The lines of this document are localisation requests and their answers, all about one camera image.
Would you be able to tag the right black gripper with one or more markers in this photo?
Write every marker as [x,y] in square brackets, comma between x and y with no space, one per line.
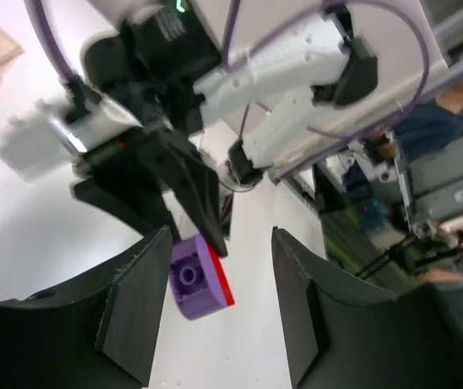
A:
[128,176]

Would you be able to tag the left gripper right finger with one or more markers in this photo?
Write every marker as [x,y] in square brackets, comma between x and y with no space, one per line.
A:
[342,332]

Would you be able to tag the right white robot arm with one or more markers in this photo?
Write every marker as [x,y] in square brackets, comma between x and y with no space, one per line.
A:
[167,72]

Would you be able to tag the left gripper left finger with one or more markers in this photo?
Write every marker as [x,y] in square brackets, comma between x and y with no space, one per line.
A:
[97,329]

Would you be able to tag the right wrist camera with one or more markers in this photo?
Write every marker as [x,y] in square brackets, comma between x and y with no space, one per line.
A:
[42,142]

